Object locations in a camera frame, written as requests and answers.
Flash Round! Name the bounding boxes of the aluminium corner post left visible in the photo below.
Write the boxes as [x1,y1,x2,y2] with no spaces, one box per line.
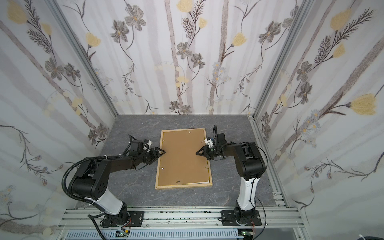
[45,0,119,118]

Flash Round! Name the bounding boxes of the black corrugated left cable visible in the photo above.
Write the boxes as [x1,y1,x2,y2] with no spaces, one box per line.
[61,154,124,240]

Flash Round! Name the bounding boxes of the light wooden picture frame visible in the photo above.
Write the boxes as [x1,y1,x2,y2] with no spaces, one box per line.
[154,128,214,190]

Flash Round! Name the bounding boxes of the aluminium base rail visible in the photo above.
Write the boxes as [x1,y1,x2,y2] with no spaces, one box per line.
[53,206,310,240]

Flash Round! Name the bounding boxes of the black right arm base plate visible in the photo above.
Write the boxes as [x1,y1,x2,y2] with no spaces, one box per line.
[220,209,262,227]

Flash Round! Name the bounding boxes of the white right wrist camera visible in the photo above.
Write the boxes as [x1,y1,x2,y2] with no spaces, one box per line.
[204,137,215,148]

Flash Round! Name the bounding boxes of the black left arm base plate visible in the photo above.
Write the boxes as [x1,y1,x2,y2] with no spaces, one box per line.
[128,211,145,227]

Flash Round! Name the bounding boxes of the aluminium corner post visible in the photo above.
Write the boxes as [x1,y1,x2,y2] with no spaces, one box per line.
[45,0,119,118]
[252,0,315,119]

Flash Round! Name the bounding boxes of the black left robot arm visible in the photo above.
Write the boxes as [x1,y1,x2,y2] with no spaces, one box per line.
[62,136,166,216]

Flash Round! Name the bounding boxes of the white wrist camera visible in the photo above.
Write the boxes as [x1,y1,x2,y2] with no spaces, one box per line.
[143,139,152,152]
[204,137,215,148]

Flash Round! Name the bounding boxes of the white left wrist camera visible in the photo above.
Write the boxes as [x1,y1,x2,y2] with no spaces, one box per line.
[143,139,152,152]

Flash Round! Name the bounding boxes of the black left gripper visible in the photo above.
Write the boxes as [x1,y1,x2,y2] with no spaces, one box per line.
[138,146,166,164]

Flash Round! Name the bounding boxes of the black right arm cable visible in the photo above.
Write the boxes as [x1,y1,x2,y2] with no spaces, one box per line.
[248,143,269,240]

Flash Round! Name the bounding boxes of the aluminium corner post right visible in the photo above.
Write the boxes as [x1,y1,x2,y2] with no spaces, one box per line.
[252,0,315,119]

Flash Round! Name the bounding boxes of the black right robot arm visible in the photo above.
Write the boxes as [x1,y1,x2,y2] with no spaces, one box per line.
[196,133,268,219]

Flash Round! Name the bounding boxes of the brown wooden backing board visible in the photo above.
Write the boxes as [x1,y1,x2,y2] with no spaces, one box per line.
[158,129,211,187]

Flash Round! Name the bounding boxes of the white slotted cable duct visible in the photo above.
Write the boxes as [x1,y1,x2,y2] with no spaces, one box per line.
[64,228,244,240]

